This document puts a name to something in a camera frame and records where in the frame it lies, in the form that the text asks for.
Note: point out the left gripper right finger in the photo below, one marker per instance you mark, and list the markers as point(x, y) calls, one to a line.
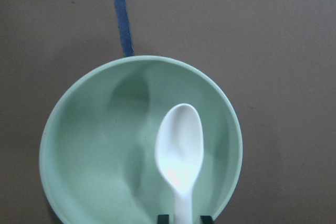
point(206, 219)

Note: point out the white plastic spoon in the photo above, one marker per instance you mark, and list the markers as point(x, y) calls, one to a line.
point(179, 153)

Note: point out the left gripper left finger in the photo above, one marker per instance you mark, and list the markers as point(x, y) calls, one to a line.
point(163, 219)

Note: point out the light green bowl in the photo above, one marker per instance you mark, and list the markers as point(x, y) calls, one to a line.
point(96, 155)

